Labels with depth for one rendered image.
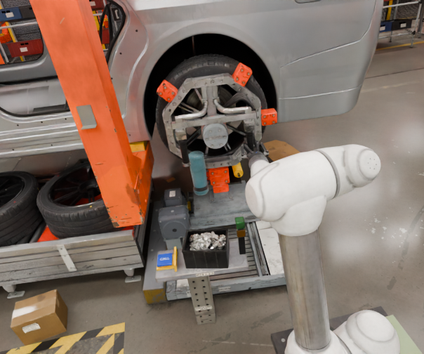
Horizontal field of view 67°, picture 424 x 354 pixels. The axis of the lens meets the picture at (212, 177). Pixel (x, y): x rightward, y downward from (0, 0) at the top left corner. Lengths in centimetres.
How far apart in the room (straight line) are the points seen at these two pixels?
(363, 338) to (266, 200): 57
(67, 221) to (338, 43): 184
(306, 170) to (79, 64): 96
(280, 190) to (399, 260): 164
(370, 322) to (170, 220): 118
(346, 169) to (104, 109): 99
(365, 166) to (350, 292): 133
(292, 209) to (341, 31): 141
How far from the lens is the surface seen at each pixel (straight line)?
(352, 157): 80
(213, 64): 179
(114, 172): 155
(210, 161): 193
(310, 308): 94
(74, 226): 207
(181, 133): 158
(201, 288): 165
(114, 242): 196
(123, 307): 208
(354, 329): 114
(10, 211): 232
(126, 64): 191
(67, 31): 137
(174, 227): 192
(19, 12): 571
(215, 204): 223
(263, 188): 72
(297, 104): 203
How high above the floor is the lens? 159
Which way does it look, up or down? 33 degrees down
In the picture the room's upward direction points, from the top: 8 degrees counter-clockwise
